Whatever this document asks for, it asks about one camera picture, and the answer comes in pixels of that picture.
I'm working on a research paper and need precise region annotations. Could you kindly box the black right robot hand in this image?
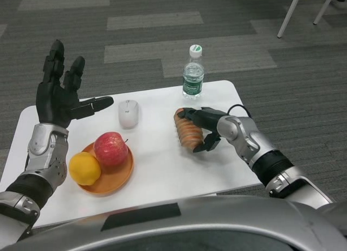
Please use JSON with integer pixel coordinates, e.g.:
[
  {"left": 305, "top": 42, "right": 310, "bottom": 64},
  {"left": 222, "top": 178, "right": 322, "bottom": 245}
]
[{"left": 177, "top": 106, "right": 227, "bottom": 153}]

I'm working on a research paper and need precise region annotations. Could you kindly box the white computer mouse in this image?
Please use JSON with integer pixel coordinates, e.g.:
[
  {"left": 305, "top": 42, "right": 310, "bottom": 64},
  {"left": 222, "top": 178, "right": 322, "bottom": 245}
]
[{"left": 118, "top": 99, "right": 140, "bottom": 130}]

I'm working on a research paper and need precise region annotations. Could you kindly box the ridged brown bread loaf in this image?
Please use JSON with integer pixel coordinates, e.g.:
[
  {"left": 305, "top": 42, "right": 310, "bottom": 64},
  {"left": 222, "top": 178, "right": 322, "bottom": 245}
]
[{"left": 173, "top": 108, "right": 205, "bottom": 150}]

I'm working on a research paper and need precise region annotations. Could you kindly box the yellow lemon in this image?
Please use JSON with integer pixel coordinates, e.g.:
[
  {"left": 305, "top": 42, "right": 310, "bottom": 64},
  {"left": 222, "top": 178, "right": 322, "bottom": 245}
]
[{"left": 68, "top": 151, "right": 101, "bottom": 186}]

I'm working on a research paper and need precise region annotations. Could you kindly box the red apple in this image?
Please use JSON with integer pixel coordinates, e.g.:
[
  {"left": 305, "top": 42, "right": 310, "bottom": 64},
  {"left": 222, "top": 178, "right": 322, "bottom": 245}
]
[{"left": 93, "top": 131, "right": 130, "bottom": 168}]

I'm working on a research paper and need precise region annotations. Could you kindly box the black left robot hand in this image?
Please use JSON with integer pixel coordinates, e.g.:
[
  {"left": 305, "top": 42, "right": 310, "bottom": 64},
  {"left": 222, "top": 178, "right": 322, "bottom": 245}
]
[{"left": 36, "top": 39, "right": 114, "bottom": 128}]

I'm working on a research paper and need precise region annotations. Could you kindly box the orange round plate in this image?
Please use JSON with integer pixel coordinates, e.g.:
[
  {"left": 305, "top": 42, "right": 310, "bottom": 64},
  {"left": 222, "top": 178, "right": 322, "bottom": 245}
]
[{"left": 75, "top": 141, "right": 135, "bottom": 195}]

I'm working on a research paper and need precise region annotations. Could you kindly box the clear water bottle green label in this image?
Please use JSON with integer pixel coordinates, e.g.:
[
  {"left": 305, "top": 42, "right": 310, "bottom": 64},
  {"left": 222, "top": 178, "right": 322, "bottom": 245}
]
[{"left": 182, "top": 44, "right": 205, "bottom": 100}]

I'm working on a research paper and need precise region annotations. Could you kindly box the white metal table leg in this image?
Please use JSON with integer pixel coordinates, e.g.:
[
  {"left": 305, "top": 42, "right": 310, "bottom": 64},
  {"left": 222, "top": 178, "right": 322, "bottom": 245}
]
[
  {"left": 277, "top": 0, "right": 303, "bottom": 40},
  {"left": 313, "top": 0, "right": 336, "bottom": 25}
]

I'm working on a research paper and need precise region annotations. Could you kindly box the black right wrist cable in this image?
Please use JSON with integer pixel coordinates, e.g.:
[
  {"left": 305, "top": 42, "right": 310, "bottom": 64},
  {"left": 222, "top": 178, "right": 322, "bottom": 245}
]
[{"left": 227, "top": 104, "right": 252, "bottom": 118}]

